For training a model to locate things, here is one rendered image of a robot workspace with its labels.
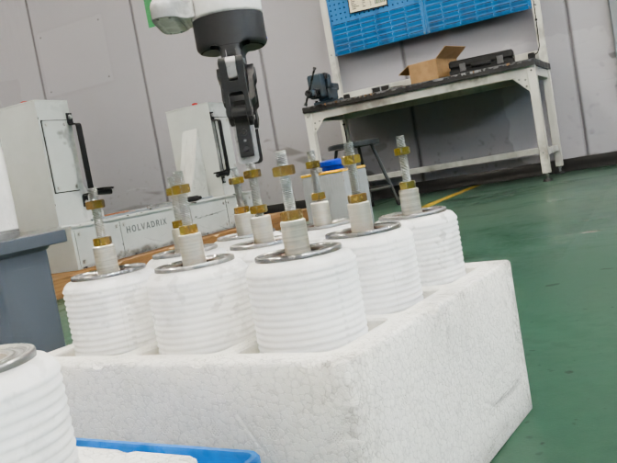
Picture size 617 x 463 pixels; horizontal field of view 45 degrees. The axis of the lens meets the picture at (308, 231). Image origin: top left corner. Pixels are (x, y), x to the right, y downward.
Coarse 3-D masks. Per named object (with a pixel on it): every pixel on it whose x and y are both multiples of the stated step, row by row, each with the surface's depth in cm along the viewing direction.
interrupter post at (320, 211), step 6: (312, 204) 89; (318, 204) 89; (324, 204) 89; (312, 210) 89; (318, 210) 89; (324, 210) 89; (330, 210) 90; (312, 216) 90; (318, 216) 89; (324, 216) 89; (330, 216) 90; (318, 222) 89; (324, 222) 89; (330, 222) 89
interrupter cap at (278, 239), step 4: (276, 236) 83; (280, 236) 82; (252, 240) 83; (276, 240) 82; (280, 240) 77; (236, 244) 81; (240, 244) 81; (244, 244) 81; (248, 244) 81; (252, 244) 77; (256, 244) 77; (260, 244) 76; (264, 244) 76; (268, 244) 77; (272, 244) 77; (276, 244) 77; (232, 248) 78; (236, 248) 78; (240, 248) 77; (244, 248) 77; (248, 248) 77; (252, 248) 77; (256, 248) 77
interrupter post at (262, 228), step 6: (264, 216) 79; (270, 216) 80; (252, 222) 79; (258, 222) 79; (264, 222) 79; (270, 222) 80; (252, 228) 80; (258, 228) 79; (264, 228) 79; (270, 228) 80; (252, 234) 80; (258, 234) 79; (264, 234) 79; (270, 234) 79; (258, 240) 79; (264, 240) 79; (270, 240) 79
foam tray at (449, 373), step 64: (384, 320) 66; (448, 320) 70; (512, 320) 85; (64, 384) 71; (128, 384) 67; (192, 384) 62; (256, 384) 59; (320, 384) 55; (384, 384) 58; (448, 384) 68; (512, 384) 83; (256, 448) 60; (320, 448) 56; (384, 448) 57; (448, 448) 67
